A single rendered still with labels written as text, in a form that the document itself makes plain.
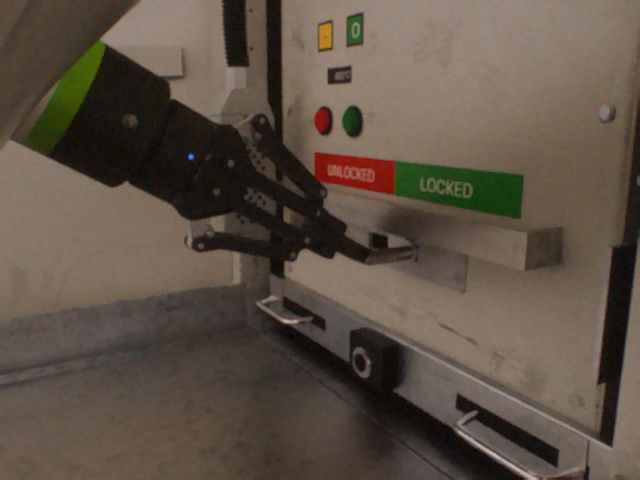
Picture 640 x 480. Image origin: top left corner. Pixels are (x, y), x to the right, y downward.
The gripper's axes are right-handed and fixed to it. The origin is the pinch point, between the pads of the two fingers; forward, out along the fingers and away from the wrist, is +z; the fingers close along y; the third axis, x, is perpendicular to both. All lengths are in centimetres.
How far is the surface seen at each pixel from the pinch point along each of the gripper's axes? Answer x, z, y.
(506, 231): 17.4, 1.0, -4.8
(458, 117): 7.7, 0.5, -13.7
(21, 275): -48, -16, 22
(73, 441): -8.6, -11.7, 27.8
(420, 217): 7.9, 1.3, -4.5
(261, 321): -28.3, 13.3, 12.7
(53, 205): -45.6, -16.4, 10.4
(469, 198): 9.6, 3.9, -7.8
